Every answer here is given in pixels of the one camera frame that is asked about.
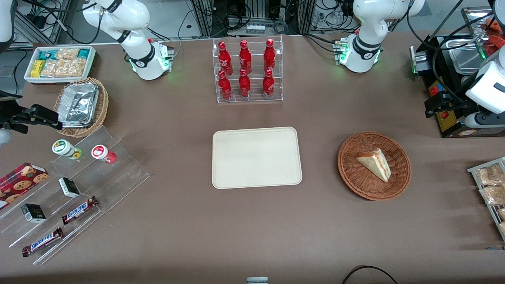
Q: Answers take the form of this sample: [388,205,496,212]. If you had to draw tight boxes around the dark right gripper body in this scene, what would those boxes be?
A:
[0,91,28,134]

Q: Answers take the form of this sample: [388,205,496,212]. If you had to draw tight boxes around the triangle sandwich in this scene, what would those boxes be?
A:
[356,148,391,183]

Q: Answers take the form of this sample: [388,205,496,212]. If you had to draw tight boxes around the light wicker basket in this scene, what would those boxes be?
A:
[53,77,109,138]

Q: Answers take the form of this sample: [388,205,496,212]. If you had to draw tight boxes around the round brown wicker basket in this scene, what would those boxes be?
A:
[337,131,412,201]

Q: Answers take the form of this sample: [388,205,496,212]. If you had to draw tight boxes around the cream plastic tray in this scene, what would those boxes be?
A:
[212,127,303,189]

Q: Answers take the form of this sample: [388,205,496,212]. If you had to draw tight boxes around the green lid cup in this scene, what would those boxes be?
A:
[52,139,82,160]

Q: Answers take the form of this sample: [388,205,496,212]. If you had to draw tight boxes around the stacked foil containers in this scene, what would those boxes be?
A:
[58,82,100,129]

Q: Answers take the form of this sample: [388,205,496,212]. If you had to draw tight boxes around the black food warmer appliance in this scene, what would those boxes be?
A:
[410,6,505,138]

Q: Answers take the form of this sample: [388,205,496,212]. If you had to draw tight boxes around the clear cracker bag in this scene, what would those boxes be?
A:
[55,48,80,61]
[41,58,86,78]

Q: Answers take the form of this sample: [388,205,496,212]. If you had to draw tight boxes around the red cookie box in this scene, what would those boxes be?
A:
[0,163,49,210]

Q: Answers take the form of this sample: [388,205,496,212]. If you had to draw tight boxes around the white rectangular bin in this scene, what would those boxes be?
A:
[24,46,97,84]

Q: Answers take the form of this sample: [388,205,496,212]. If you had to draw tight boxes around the red lid cup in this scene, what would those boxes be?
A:
[91,145,117,164]

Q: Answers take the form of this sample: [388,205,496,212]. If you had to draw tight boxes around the small black box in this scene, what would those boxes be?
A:
[58,177,81,198]
[21,204,47,224]

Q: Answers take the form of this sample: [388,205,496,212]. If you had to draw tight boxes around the clear acrylic stepped display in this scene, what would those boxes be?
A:
[0,125,150,265]

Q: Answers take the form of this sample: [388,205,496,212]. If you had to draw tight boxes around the snickers bar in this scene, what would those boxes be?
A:
[62,196,99,225]
[22,227,64,258]

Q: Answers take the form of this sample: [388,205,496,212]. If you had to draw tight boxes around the red cola bottle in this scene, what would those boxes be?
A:
[218,41,233,75]
[239,39,252,75]
[264,38,276,73]
[218,70,232,100]
[262,69,275,98]
[238,69,251,98]

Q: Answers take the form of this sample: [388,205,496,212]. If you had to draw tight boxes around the clear acrylic bottle rack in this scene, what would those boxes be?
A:
[212,35,284,104]

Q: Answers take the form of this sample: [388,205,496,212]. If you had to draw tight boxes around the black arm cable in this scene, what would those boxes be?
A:
[406,0,498,105]

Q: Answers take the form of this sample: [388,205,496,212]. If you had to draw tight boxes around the black cable loop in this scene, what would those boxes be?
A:
[341,265,399,284]

